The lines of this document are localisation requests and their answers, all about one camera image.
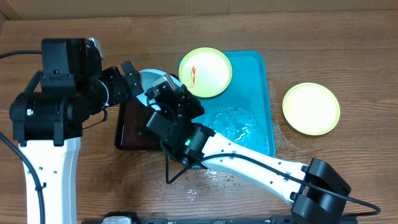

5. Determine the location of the light blue plate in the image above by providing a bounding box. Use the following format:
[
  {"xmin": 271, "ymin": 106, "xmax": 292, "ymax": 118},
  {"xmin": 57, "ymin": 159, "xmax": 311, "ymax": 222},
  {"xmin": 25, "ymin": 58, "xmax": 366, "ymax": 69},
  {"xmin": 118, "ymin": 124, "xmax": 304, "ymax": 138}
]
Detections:
[{"xmin": 136, "ymin": 69, "xmax": 166, "ymax": 106}]

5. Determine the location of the yellow plate top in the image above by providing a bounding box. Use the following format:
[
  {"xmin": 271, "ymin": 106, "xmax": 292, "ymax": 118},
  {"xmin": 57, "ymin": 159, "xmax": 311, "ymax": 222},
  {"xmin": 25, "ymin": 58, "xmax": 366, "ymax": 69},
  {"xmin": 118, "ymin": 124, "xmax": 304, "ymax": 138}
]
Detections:
[{"xmin": 178, "ymin": 47, "xmax": 233, "ymax": 98}]

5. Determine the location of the yellow plate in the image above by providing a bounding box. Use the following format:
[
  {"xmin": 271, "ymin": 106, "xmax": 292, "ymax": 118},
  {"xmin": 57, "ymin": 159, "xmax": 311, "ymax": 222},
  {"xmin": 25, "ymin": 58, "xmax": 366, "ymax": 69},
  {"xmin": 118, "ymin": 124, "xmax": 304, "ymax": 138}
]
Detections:
[
  {"xmin": 282, "ymin": 82, "xmax": 341, "ymax": 136},
  {"xmin": 178, "ymin": 47, "xmax": 233, "ymax": 98}
]

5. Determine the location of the yellow plate bottom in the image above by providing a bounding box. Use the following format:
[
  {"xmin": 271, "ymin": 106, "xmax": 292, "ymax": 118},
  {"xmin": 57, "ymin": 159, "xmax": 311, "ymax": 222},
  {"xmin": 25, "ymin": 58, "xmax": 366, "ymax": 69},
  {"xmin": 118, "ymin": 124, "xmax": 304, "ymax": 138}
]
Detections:
[{"xmin": 282, "ymin": 82, "xmax": 341, "ymax": 136}]

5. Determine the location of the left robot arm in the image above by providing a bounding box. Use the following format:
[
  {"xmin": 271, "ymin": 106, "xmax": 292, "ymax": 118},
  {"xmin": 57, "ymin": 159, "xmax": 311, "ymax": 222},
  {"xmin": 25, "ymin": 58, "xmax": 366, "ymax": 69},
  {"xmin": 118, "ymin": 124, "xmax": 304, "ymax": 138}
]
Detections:
[{"xmin": 9, "ymin": 38, "xmax": 143, "ymax": 223}]

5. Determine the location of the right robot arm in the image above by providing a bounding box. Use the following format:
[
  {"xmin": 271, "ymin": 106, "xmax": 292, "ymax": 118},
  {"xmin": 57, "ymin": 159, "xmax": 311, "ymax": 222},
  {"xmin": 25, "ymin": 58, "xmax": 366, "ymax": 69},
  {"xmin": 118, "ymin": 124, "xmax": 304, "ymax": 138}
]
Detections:
[{"xmin": 143, "ymin": 83, "xmax": 351, "ymax": 223}]

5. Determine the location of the black rectangular tray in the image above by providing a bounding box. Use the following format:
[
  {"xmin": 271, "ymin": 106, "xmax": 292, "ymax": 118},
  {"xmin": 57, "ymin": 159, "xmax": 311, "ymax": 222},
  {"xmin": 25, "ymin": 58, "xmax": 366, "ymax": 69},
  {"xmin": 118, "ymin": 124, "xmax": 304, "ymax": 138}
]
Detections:
[{"xmin": 114, "ymin": 98, "xmax": 161, "ymax": 151}]

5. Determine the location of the teal plastic tray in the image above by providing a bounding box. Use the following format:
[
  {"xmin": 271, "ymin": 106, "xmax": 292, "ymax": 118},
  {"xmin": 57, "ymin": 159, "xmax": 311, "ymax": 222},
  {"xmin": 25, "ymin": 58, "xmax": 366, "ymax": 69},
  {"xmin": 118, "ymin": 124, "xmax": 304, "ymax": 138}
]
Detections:
[{"xmin": 193, "ymin": 50, "xmax": 276, "ymax": 157}]

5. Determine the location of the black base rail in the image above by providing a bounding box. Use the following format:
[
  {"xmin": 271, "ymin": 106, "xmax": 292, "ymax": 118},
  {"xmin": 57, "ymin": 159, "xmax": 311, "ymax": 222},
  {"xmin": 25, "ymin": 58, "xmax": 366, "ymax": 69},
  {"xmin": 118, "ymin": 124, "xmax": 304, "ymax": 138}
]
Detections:
[{"xmin": 81, "ymin": 211, "xmax": 358, "ymax": 224}]

